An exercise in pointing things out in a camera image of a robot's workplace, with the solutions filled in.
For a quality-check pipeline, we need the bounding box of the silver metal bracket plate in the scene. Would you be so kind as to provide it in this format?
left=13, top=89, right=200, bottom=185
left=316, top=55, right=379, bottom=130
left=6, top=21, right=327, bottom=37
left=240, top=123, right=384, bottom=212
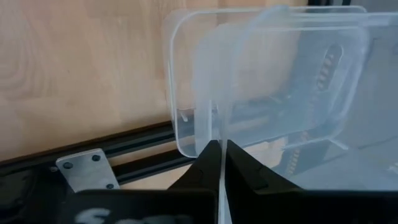
left=55, top=148, right=121, bottom=194

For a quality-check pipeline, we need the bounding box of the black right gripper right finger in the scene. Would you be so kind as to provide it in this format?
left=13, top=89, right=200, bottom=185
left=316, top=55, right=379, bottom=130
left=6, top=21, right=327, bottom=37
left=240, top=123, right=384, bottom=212
left=224, top=139, right=398, bottom=224

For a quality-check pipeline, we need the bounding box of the clear plastic basket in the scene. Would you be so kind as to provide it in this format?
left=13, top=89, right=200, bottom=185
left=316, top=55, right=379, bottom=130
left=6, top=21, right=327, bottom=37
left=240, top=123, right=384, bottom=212
left=162, top=5, right=369, bottom=159
left=192, top=4, right=398, bottom=224

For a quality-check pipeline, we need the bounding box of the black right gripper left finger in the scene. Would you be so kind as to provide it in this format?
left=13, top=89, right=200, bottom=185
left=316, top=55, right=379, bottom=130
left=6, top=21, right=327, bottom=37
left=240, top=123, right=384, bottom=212
left=58, top=139, right=223, bottom=224

